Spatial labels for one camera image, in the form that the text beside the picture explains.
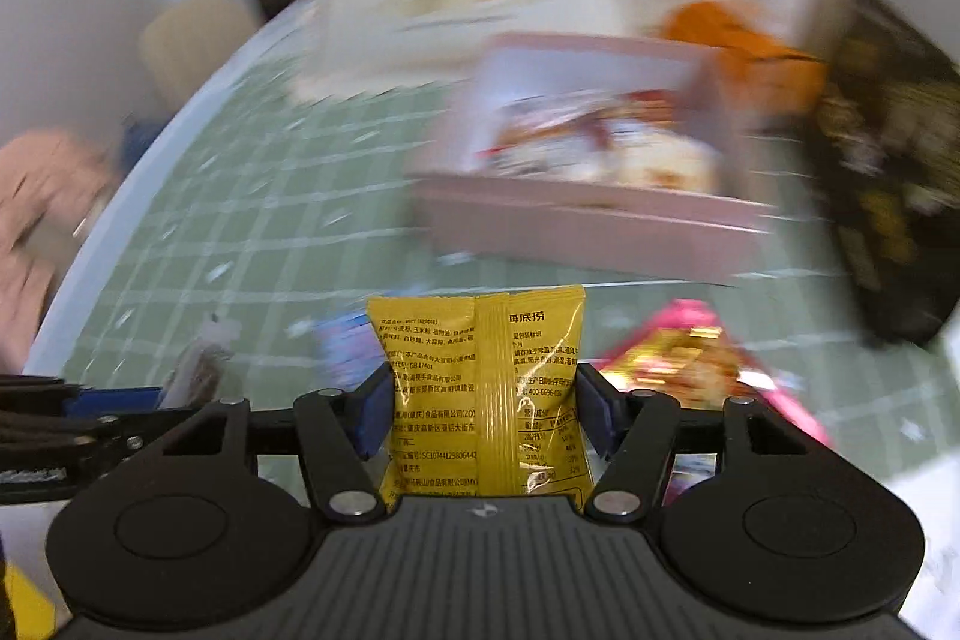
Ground blue white snack packet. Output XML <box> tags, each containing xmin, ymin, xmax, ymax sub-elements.
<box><xmin>314</xmin><ymin>310</ymin><xmax>386</xmax><ymax>392</ymax></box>

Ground red snack packet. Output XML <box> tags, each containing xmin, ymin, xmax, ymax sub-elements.
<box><xmin>578</xmin><ymin>299</ymin><xmax>830</xmax><ymax>502</ymax></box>

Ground clear barcode snack packet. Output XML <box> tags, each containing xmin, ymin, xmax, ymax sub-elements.
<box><xmin>158</xmin><ymin>314</ymin><xmax>242</xmax><ymax>409</ymax></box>

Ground yellow snack packet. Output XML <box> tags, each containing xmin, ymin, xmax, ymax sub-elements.
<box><xmin>368</xmin><ymin>286</ymin><xmax>592</xmax><ymax>509</ymax></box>

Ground green grid tablecloth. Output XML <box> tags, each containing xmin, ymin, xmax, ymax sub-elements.
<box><xmin>64</xmin><ymin>60</ymin><xmax>958</xmax><ymax>537</ymax></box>

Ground pink blanket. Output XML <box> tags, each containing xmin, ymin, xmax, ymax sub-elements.
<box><xmin>2</xmin><ymin>128</ymin><xmax>121</xmax><ymax>372</ymax></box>

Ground pink cardboard box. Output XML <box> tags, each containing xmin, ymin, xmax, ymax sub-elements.
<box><xmin>409</xmin><ymin>32</ymin><xmax>770</xmax><ymax>283</ymax></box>

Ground orange tissue pack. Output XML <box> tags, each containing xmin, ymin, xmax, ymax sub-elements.
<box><xmin>659</xmin><ymin>0</ymin><xmax>827</xmax><ymax>115</ymax></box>

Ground black plum snack bag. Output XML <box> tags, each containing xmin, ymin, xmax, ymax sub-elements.
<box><xmin>802</xmin><ymin>0</ymin><xmax>958</xmax><ymax>346</ymax></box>

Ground beige chair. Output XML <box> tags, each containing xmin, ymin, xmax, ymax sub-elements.
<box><xmin>139</xmin><ymin>0</ymin><xmax>260</xmax><ymax>110</ymax></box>

